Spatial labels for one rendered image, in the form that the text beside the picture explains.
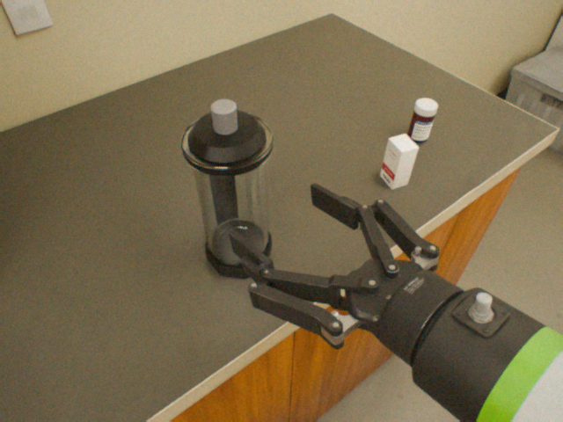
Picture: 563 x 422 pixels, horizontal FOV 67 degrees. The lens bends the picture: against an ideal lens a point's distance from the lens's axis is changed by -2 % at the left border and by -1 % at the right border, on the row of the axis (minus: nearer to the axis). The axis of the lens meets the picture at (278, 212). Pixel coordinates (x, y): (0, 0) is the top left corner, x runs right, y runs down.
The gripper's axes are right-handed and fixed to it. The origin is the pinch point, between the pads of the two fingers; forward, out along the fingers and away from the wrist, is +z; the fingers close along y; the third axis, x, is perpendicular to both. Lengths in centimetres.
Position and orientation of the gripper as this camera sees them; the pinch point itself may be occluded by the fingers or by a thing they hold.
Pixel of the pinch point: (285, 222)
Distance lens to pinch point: 48.3
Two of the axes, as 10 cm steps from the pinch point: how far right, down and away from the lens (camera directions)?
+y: -7.8, 4.6, -4.2
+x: 1.4, 7.9, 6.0
